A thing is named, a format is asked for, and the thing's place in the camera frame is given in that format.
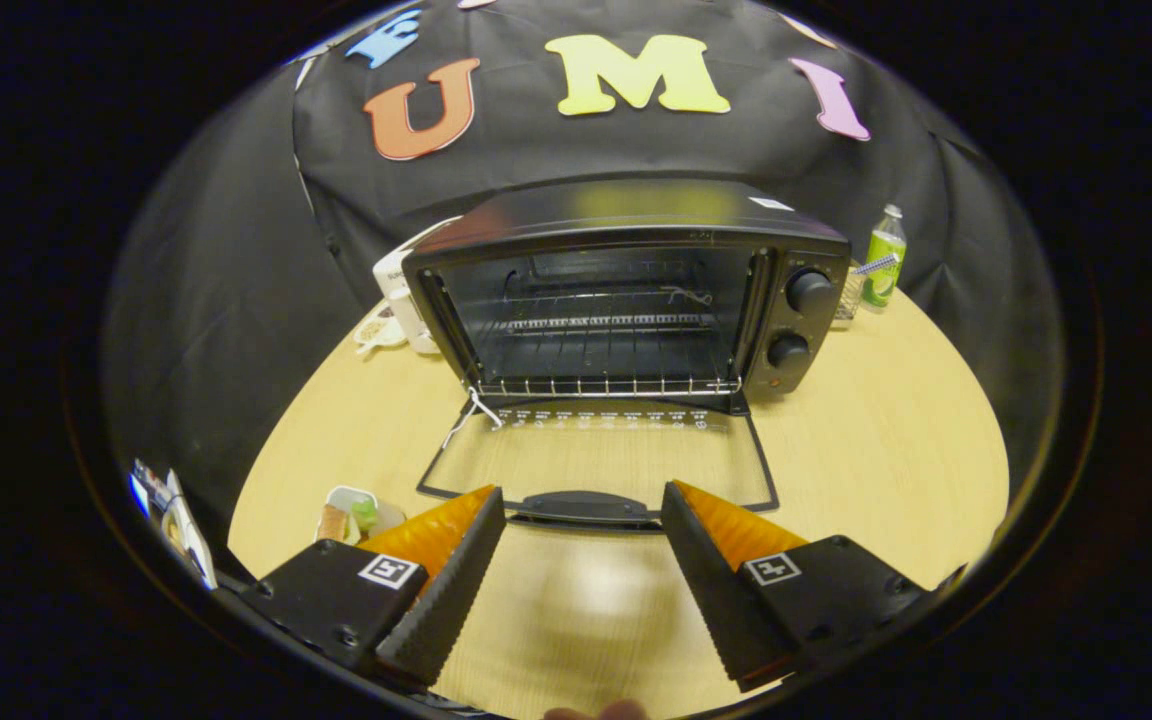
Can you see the green label plastic bottle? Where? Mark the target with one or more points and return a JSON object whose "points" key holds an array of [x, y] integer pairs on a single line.
{"points": [[884, 262]]}

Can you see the black toaster oven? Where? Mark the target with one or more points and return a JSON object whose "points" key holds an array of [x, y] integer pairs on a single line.
{"points": [[616, 215]]}

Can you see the blue striped packet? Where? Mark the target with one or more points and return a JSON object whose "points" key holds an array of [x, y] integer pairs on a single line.
{"points": [[876, 265]]}

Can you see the black backdrop cloth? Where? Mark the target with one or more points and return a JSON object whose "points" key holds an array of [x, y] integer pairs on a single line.
{"points": [[236, 250]]}

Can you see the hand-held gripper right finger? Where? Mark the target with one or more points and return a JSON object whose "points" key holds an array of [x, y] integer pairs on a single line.
{"points": [[711, 590]]}

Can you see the small white plate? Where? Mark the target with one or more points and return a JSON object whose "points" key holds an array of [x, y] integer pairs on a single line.
{"points": [[351, 498]]}

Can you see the white kitchen appliance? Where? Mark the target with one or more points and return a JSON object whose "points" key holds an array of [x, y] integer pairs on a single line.
{"points": [[398, 275]]}

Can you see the lettuce sandwich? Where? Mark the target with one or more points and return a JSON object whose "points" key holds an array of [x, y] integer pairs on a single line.
{"points": [[333, 522]]}

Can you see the white dish with snacks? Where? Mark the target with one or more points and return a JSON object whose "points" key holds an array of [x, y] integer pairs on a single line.
{"points": [[379, 330]]}

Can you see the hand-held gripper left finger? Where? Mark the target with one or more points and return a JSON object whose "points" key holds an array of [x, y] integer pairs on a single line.
{"points": [[451, 590]]}

